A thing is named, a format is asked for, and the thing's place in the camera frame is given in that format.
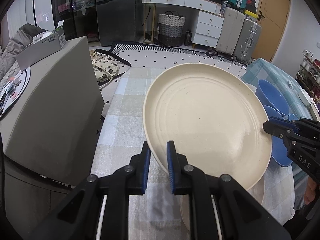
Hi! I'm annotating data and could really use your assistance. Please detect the large blue bowl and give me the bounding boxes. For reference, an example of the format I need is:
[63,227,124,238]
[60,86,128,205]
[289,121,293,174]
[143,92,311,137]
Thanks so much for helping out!
[264,106,292,167]

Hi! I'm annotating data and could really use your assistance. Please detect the cream plate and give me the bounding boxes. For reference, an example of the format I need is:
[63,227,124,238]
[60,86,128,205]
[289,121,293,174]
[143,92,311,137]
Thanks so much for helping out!
[143,63,272,190]
[180,177,264,231]

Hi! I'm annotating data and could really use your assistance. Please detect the dark blue bowl back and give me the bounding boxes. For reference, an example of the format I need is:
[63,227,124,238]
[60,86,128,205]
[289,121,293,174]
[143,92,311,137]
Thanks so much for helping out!
[255,80,290,116]

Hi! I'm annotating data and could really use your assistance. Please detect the cream plate back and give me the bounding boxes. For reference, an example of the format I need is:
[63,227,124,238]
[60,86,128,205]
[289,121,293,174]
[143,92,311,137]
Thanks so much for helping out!
[143,63,272,190]

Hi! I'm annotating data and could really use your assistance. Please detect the light blue bowl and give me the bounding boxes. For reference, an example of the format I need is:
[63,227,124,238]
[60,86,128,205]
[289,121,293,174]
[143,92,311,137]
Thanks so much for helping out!
[288,113,299,121]

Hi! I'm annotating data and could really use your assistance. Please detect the person right hand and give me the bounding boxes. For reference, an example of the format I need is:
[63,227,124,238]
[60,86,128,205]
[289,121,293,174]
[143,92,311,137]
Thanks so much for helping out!
[304,177,317,205]

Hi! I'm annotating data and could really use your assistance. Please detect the white dishes on table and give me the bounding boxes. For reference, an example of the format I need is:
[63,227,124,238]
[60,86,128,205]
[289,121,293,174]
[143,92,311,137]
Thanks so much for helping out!
[298,89,319,121]

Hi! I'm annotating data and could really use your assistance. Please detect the shoe rack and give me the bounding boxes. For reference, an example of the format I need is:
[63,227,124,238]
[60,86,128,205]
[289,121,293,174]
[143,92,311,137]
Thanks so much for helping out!
[296,49,320,103]

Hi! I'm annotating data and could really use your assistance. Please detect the beige checked tablecloth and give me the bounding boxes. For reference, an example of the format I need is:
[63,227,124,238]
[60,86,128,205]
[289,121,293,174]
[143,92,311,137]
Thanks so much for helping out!
[91,68,295,239]

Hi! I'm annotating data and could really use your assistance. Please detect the silver suitcase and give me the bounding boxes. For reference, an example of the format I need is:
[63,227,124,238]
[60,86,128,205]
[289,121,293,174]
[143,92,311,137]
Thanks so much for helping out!
[233,17,262,62]

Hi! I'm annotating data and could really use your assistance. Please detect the wooden door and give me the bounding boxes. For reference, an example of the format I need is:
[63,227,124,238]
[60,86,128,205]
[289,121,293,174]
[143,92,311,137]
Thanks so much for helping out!
[252,0,291,62]

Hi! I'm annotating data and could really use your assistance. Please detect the beige suitcase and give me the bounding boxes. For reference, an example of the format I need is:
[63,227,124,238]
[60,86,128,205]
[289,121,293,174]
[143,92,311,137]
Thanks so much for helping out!
[216,7,245,55]

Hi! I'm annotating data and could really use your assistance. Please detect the white desk with drawers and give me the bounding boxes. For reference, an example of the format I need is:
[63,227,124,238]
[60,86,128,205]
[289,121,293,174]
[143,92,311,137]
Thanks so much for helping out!
[142,0,224,48]

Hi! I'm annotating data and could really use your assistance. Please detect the black water bottle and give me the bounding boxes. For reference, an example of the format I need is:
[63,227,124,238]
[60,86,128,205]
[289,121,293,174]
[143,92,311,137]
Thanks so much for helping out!
[184,29,192,47]

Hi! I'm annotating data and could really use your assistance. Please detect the woven laundry basket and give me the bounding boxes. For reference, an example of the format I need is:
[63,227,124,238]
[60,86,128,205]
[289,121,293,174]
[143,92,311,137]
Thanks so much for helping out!
[157,11,186,47]

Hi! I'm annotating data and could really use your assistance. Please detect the patterned tote bag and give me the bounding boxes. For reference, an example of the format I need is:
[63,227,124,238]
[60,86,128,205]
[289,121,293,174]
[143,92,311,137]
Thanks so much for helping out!
[89,49,131,88]

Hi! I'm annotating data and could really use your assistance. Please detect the dotted floor rug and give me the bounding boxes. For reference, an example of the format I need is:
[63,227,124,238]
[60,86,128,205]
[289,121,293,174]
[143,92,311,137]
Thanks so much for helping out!
[101,43,246,111]

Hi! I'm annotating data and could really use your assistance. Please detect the grey cardboard box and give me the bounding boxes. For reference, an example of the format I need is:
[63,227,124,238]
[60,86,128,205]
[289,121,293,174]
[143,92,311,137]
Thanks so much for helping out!
[16,26,66,71]

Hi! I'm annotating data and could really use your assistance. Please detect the grey jacket pile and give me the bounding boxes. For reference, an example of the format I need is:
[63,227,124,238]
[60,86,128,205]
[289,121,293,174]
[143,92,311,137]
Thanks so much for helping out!
[1,23,46,79]

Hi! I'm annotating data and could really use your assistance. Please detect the black refrigerator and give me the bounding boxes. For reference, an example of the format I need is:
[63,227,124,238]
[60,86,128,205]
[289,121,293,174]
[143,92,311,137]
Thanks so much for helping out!
[96,0,143,46]

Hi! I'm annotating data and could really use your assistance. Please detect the black glass cabinet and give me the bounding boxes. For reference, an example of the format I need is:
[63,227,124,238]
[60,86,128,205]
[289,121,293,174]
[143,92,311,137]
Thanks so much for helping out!
[52,0,99,42]

